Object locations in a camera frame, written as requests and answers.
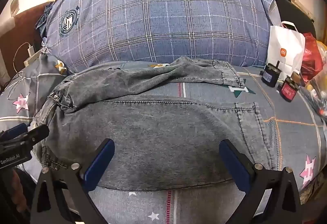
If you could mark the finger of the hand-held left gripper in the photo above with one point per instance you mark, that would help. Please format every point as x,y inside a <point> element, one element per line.
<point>16,130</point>
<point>38,134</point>

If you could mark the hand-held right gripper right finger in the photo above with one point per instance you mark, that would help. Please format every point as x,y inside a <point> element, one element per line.
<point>235,165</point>

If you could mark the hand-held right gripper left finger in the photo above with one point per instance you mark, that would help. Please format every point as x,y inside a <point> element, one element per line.
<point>98,165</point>

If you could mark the grey denim pants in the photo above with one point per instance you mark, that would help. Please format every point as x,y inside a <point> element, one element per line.
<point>158,137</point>

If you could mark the white charger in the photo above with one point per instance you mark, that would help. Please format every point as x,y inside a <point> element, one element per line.
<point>30,50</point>

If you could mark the grey star print bed sheet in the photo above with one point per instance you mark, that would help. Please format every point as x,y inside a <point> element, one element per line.
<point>293,104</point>

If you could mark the black box with red label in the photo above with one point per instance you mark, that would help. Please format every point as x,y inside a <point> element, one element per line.
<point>288,90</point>

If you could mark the black jar, purple label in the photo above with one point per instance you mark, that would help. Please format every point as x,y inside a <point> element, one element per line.
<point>269,76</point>

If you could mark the brown wooden furniture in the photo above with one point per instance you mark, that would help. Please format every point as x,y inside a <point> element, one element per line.
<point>15,32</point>

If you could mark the clear plastic bag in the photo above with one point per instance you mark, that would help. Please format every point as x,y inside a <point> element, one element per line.
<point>315,93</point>

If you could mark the dark blue cloth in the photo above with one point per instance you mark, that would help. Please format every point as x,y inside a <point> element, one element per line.
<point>44,21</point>

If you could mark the red plastic bag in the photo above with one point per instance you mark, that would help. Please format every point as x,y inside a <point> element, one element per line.
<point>311,60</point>

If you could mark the white paper bag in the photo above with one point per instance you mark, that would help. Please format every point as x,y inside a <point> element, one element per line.
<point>283,45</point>

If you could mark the yellow bag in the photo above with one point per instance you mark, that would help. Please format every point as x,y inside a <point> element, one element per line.
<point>322,50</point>

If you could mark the blue plaid duvet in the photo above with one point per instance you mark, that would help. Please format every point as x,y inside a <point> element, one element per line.
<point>166,22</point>

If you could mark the black furniture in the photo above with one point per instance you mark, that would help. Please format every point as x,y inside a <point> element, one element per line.
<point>296,13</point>

